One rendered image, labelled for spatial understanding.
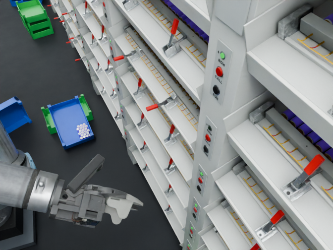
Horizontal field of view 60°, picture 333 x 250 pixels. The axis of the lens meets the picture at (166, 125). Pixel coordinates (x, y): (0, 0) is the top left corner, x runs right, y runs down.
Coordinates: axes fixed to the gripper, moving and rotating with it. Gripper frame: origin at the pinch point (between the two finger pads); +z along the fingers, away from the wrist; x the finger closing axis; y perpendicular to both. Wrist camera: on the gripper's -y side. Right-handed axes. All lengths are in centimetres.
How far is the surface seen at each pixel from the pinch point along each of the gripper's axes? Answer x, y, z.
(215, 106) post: 32.5, -10.9, 3.9
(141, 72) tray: 0.7, -44.5, -4.8
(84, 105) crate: -109, -102, -17
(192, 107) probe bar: 13.5, -25.4, 8.4
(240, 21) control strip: 51, -11, -3
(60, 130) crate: -105, -75, -27
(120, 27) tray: -2, -66, -15
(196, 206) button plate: -7.5, -6.0, 21.9
